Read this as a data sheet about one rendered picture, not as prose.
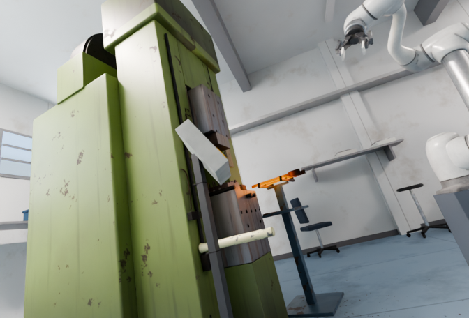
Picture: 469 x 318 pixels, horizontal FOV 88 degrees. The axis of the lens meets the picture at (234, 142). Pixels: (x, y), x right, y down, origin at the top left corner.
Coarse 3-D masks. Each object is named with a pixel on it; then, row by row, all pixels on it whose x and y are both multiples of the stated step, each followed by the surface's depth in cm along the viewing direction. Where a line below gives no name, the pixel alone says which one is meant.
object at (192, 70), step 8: (184, 48) 216; (184, 56) 210; (192, 56) 225; (184, 64) 204; (192, 64) 219; (200, 64) 237; (184, 72) 199; (192, 72) 213; (200, 72) 230; (184, 80) 194; (192, 80) 207; (200, 80) 223; (192, 88) 201
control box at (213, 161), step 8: (176, 128) 112; (184, 128) 111; (192, 128) 111; (184, 136) 110; (192, 136) 110; (200, 136) 110; (192, 144) 109; (200, 144) 109; (208, 144) 109; (192, 152) 129; (200, 152) 107; (208, 152) 107; (216, 152) 107; (208, 160) 106; (216, 160) 106; (224, 160) 106; (208, 168) 119; (216, 168) 105; (224, 168) 112; (216, 176) 114; (224, 176) 126
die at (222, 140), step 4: (216, 132) 179; (208, 136) 180; (212, 136) 178; (216, 136) 177; (220, 136) 182; (224, 136) 189; (212, 140) 177; (216, 140) 176; (220, 140) 179; (224, 140) 187; (228, 140) 194; (216, 144) 176; (220, 144) 178; (224, 144) 184; (228, 144) 191; (220, 148) 186; (224, 148) 188; (228, 148) 190
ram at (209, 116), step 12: (192, 96) 188; (204, 96) 183; (216, 96) 205; (192, 108) 186; (204, 108) 180; (216, 108) 196; (204, 120) 178; (216, 120) 187; (204, 132) 176; (228, 132) 200
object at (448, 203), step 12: (456, 192) 106; (468, 192) 105; (444, 204) 117; (456, 204) 107; (468, 204) 104; (444, 216) 121; (456, 216) 110; (468, 216) 103; (456, 228) 113; (468, 228) 104; (456, 240) 116; (468, 240) 107; (468, 252) 110; (468, 264) 113
